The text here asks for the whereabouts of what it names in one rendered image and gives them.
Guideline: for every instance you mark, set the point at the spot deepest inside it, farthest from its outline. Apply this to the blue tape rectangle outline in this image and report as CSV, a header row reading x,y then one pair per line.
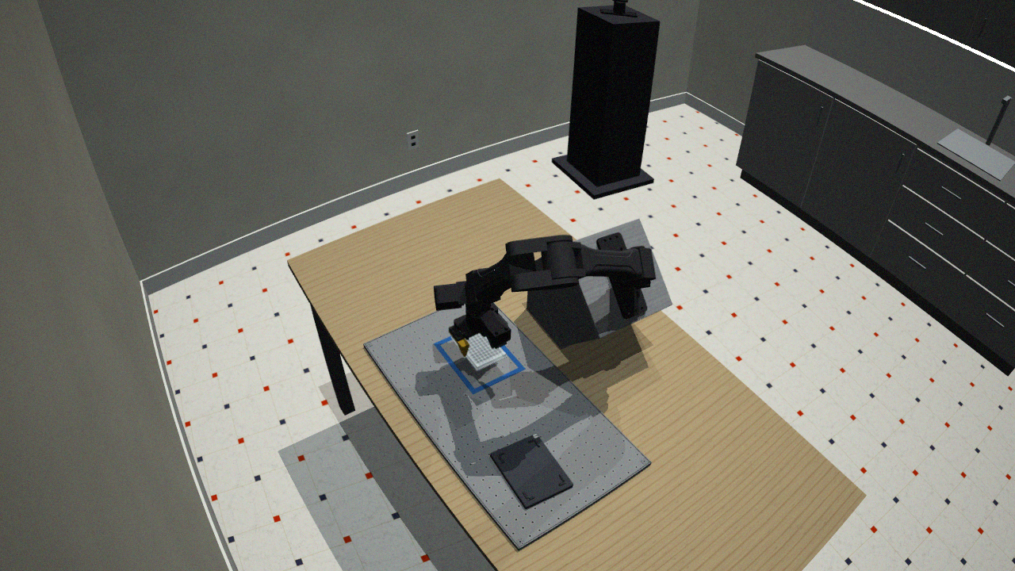
x,y
463,378

